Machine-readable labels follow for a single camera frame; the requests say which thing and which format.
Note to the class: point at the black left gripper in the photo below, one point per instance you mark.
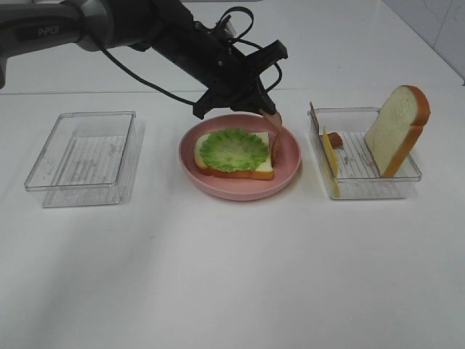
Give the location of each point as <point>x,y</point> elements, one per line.
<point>232,78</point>

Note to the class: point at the bacon strip from container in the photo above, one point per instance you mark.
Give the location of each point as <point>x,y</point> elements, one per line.
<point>275,120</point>
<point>334,138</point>

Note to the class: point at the green lettuce leaf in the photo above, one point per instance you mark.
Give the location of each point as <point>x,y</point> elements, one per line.
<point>233,149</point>

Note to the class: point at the bread slice from container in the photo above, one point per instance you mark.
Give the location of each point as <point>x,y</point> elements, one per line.
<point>265,171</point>

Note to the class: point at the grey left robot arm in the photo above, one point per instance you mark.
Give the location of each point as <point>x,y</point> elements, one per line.
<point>92,25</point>

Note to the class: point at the pink round plate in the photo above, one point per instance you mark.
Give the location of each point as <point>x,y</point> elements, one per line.
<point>289,160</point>

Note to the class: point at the yellow cheese slice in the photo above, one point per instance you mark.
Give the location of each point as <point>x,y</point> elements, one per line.
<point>333,162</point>

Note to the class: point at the clear plastic right container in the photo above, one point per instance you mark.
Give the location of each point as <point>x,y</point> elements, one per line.
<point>358,177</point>

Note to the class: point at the clear plastic container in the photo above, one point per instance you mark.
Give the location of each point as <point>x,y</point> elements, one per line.
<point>358,177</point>
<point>88,159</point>

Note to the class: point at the clear plastic left container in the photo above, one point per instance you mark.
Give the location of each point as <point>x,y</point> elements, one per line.
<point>88,159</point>

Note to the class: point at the bread slice in right container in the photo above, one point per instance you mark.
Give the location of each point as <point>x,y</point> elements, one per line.
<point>397,128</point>

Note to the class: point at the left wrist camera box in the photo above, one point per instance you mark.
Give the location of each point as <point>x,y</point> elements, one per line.
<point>229,26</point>

